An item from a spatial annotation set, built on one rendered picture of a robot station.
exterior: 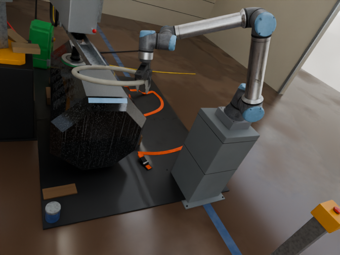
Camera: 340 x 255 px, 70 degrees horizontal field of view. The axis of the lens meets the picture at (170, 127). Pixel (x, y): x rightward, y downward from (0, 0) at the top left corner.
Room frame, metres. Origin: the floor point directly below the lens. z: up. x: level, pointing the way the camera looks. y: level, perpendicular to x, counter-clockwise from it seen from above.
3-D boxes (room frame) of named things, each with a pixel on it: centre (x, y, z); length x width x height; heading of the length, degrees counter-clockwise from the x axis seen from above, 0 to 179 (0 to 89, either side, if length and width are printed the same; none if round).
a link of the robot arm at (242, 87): (1.84, -0.46, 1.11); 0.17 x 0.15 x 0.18; 15
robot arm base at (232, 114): (1.86, -0.46, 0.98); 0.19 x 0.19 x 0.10
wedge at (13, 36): (1.92, 1.58, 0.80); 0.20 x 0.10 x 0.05; 78
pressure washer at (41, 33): (2.97, 2.06, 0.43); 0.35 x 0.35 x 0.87; 23
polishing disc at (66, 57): (1.87, 0.98, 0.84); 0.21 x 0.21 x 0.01
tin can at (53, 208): (0.97, 0.56, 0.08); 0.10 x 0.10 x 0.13
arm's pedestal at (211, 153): (1.86, -0.46, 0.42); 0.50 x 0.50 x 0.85; 39
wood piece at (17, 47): (1.79, 1.38, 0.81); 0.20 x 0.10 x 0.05; 136
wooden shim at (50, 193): (1.18, 0.64, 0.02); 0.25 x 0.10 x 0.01; 131
